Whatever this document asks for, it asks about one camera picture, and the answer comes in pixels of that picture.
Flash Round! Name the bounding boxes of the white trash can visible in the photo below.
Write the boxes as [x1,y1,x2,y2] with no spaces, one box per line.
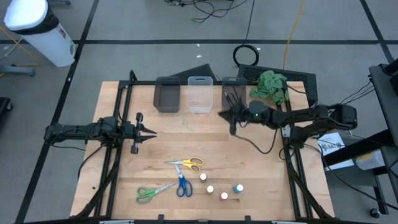
[3,0,76,68]

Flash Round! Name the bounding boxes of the blue handled scissors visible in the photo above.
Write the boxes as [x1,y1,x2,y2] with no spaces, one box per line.
[174,164,193,198]

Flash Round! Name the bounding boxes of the yellow cable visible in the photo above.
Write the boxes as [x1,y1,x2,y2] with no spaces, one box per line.
[0,25,40,78]
[282,0,307,70]

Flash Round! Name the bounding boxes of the black flat panel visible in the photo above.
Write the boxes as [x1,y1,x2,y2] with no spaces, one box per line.
[170,63,217,82]

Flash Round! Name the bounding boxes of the clear plastic bin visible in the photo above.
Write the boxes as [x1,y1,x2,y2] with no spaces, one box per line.
[187,76,214,114]

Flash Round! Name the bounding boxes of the green potted plant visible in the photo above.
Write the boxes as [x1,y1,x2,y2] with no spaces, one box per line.
[249,69,290,106]

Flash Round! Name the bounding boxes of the tangled black floor cables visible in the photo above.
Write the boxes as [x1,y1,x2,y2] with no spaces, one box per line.
[164,0,249,24]

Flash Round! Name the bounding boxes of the yellow handled scissors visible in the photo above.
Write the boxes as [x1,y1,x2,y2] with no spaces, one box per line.
[164,157,205,174]

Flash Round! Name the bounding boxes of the black aluminium table frame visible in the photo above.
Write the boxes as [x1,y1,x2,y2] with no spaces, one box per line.
[71,70,335,224]

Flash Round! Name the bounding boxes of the grey plastic bin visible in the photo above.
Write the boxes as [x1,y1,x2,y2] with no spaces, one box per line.
[152,76,182,113]
[221,77,248,114]

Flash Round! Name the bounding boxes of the black cart cables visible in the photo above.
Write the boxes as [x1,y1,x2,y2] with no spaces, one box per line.
[337,79,376,106]

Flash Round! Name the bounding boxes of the translucent plastic container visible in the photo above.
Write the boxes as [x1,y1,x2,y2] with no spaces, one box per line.
[355,149,386,171]

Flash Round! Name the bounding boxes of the coiled black cable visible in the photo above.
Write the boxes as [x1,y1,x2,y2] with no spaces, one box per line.
[232,0,260,67]

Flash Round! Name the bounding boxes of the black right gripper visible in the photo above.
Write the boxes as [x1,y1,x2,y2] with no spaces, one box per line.
[218,103,249,136]

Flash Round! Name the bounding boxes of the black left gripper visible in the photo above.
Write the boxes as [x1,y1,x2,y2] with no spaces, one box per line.
[119,112,157,156]

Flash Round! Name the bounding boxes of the white label paper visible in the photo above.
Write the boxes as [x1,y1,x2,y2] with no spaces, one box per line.
[317,132,355,172]

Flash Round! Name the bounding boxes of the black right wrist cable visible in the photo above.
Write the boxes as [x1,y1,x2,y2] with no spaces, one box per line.
[234,127,279,156]

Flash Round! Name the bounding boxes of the black perforated panel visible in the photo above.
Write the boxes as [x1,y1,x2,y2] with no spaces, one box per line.
[236,63,318,108]

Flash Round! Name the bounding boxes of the black equipment cart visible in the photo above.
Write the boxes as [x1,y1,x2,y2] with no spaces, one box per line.
[322,63,398,215]

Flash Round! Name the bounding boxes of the green handled scissors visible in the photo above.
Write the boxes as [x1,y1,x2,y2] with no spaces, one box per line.
[136,182,177,205]

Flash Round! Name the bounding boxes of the black floor object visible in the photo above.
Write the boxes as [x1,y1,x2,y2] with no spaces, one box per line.
[0,96,13,114]

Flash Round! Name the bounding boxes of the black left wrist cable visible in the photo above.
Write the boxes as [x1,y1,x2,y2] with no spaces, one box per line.
[49,141,108,181]

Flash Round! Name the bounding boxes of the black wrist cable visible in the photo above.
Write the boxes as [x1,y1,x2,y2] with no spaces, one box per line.
[49,141,108,181]
[234,127,279,156]

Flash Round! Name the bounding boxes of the grey stand foot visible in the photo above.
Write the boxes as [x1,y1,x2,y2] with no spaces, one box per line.
[0,63,35,78]

